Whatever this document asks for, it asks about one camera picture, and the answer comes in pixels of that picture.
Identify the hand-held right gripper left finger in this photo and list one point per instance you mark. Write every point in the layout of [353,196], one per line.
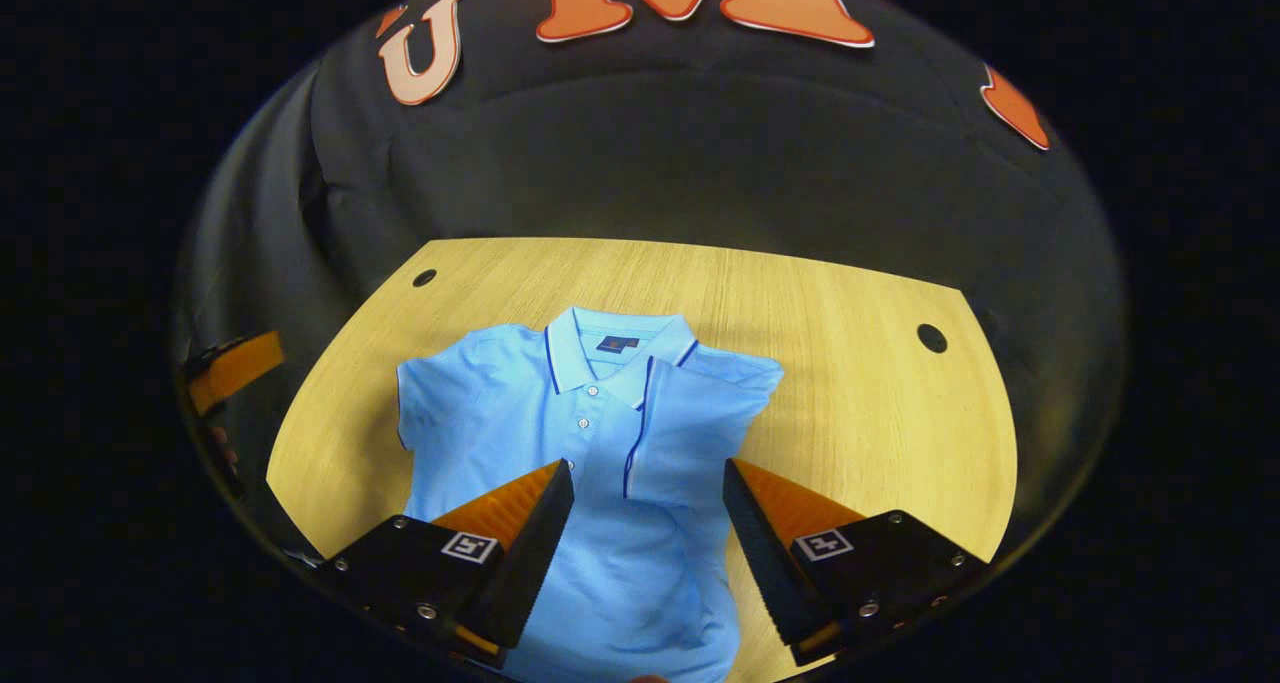
[530,563]

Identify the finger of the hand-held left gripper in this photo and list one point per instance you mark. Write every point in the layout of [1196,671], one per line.
[240,368]

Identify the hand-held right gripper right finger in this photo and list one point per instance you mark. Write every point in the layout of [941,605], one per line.
[765,563]

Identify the light blue T-shirt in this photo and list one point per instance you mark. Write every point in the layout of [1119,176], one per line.
[600,583]

